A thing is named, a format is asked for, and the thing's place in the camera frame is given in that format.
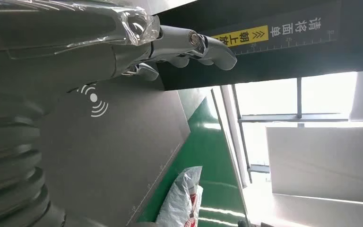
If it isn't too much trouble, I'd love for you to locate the black machine panel with ruler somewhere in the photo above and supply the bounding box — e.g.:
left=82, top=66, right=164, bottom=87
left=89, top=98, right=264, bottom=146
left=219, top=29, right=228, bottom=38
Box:
left=155, top=0, right=363, bottom=92

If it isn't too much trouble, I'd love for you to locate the dark grey scan platform plate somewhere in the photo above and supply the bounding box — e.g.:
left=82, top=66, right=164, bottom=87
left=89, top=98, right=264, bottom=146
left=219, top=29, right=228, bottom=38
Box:
left=36, top=76, right=191, bottom=227

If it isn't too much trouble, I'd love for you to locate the ribbed grey left arm sleeve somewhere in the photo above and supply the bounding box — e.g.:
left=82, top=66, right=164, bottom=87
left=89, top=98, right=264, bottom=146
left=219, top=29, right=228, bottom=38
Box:
left=0, top=115, right=67, bottom=227

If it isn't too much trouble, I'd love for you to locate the white woven sack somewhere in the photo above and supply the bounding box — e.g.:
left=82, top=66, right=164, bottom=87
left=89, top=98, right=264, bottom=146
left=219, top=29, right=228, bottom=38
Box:
left=155, top=166, right=204, bottom=227

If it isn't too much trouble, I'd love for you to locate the yellow label sticker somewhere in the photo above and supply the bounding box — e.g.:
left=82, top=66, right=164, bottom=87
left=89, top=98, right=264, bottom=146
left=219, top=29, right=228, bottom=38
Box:
left=212, top=25, right=269, bottom=48

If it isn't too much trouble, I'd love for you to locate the large white board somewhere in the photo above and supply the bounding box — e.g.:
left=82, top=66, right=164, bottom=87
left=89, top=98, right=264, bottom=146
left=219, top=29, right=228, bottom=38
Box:
left=266, top=126, right=363, bottom=205

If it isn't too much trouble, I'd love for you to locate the grey metal window frame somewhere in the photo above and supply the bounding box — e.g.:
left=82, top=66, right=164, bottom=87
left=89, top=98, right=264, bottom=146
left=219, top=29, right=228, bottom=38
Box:
left=210, top=77, right=357, bottom=189

